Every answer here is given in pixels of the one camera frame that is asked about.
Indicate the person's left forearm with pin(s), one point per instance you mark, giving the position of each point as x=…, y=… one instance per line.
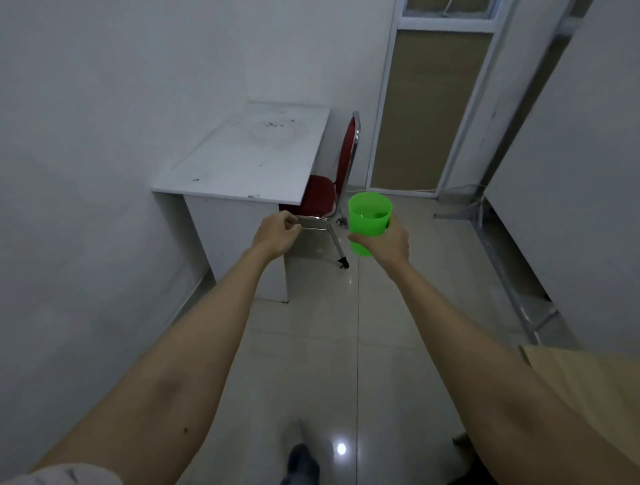
x=150, y=369

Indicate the green plastic cup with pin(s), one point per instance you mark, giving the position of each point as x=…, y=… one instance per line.
x=368, y=222

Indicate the red chair with metal frame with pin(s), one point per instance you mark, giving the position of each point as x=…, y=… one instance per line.
x=320, y=192

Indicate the person's left fingers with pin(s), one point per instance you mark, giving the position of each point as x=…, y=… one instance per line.
x=291, y=223

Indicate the person's right thumb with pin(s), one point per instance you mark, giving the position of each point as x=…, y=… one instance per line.
x=362, y=240

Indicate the white desk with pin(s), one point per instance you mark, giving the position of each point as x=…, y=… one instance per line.
x=250, y=165

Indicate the person's left hand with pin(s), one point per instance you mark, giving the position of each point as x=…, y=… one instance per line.
x=276, y=235

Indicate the person's white sleeve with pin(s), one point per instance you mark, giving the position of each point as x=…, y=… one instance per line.
x=65, y=476

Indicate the metal partition floor rail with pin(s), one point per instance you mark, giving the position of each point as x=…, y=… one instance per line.
x=505, y=270

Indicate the brown cardboard sheet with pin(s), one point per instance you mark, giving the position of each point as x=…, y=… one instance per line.
x=590, y=394

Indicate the person's right forearm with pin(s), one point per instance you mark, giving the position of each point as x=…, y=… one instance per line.
x=505, y=379

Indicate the person's right hand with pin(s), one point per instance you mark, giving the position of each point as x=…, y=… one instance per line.
x=387, y=245

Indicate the door with white frame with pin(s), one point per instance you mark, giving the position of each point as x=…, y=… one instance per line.
x=430, y=105

